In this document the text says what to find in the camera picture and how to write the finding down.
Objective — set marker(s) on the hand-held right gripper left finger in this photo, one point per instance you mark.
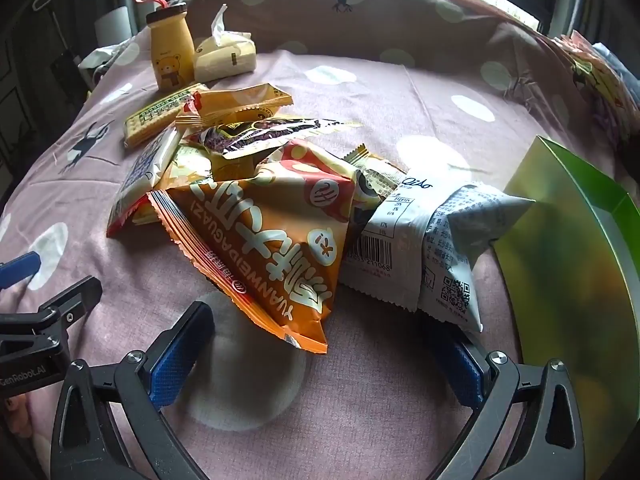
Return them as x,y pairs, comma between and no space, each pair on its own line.
170,360

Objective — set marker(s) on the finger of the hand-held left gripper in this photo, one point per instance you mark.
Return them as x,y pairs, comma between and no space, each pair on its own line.
17,269
75,297

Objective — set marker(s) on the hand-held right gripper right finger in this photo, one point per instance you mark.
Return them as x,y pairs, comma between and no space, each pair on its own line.
462,375

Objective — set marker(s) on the green cardboard box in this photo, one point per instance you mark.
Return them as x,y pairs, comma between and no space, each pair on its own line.
565,285

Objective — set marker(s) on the white silver snack bag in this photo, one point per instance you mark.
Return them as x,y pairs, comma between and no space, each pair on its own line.
435,240

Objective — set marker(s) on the white blue print packet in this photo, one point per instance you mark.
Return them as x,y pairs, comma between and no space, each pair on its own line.
142,170

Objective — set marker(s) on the large orange snack bag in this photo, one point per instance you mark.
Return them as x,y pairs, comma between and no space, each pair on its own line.
260,240

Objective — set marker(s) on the pale yellow snack packet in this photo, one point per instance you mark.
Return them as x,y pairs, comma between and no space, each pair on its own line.
200,165

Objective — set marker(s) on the yellow cracker packet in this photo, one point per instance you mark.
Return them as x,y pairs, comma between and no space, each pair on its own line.
155,117

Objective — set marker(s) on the brown yellow snack packet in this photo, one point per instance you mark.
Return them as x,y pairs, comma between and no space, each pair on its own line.
260,132

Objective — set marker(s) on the orange wafer packet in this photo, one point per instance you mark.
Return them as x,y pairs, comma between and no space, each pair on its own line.
240,102

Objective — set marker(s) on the person's left forearm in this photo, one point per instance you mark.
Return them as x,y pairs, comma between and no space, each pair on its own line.
17,417

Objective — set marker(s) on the dark cabinet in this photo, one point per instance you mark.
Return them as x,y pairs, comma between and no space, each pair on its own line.
30,85

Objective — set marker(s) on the crumpled silver foil wrapper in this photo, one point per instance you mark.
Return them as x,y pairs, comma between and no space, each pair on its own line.
97,57

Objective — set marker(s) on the white paper roll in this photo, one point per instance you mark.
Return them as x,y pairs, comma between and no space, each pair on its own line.
112,27

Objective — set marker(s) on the yellow bear bottle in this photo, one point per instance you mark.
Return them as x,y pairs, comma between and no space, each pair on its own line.
172,55

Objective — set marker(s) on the pink dotted bedsheet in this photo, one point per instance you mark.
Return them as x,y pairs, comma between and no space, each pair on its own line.
380,110

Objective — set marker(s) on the cream tissue pack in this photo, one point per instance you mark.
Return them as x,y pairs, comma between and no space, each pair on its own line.
225,55

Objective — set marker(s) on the pile of folded clothes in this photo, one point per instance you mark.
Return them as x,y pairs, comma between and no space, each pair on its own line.
595,75

